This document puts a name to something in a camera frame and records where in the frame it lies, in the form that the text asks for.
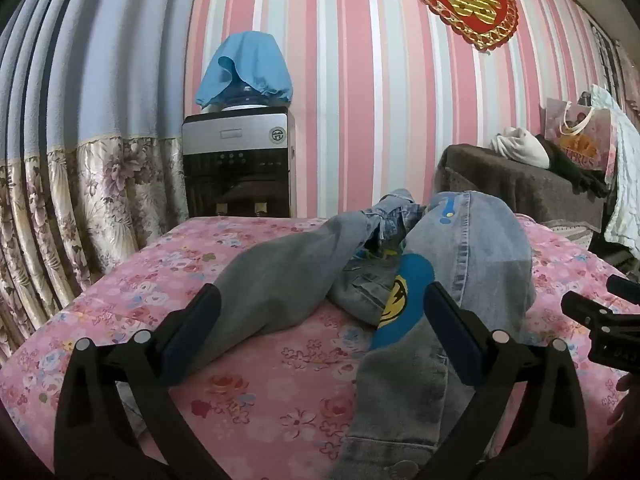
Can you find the white quilted blanket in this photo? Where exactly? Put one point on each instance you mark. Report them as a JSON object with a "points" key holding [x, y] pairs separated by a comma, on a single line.
{"points": [[625, 185]]}

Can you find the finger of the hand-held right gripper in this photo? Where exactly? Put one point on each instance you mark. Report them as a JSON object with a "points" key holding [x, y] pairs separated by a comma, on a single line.
{"points": [[627, 290], [585, 312]]}

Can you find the silver black water dispenser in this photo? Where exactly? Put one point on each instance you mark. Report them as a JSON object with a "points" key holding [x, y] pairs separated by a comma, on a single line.
{"points": [[235, 160]]}

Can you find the pink floral bed sheet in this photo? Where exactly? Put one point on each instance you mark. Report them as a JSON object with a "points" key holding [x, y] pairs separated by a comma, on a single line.
{"points": [[275, 385]]}

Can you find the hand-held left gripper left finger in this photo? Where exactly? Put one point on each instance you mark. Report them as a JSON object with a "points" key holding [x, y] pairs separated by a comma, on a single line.
{"points": [[192, 327]]}

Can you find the white cloth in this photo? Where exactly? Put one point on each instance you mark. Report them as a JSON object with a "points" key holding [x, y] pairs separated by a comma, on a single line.
{"points": [[520, 145]]}

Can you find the clear water bottle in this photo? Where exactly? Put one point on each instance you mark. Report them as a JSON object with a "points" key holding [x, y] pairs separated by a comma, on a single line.
{"points": [[246, 95]]}

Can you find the grey patterned cloth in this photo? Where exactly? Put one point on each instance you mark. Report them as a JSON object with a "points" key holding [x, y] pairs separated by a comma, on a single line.
{"points": [[570, 232]]}

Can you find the pink gift bag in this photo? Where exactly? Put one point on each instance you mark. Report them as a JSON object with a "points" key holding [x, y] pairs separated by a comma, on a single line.
{"points": [[575, 125]]}

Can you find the brown blanket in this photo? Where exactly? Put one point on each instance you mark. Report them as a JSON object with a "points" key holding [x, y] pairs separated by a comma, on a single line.
{"points": [[500, 185]]}

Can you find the person's right hand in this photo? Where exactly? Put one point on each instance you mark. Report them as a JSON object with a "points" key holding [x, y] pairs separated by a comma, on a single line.
{"points": [[631, 405]]}

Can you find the floral blue curtain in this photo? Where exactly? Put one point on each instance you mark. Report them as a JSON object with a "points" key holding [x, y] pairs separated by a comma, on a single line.
{"points": [[75, 110]]}

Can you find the black garment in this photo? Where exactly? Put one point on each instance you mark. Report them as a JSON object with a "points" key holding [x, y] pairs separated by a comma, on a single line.
{"points": [[575, 170]]}

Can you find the blue cloth cover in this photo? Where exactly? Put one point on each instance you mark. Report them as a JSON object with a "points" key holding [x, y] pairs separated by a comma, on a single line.
{"points": [[250, 60]]}

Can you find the blue denim jacket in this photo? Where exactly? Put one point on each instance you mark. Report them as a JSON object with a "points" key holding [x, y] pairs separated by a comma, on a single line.
{"points": [[475, 240]]}

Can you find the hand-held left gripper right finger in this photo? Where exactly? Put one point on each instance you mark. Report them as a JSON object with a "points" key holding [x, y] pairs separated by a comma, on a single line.
{"points": [[450, 332]]}

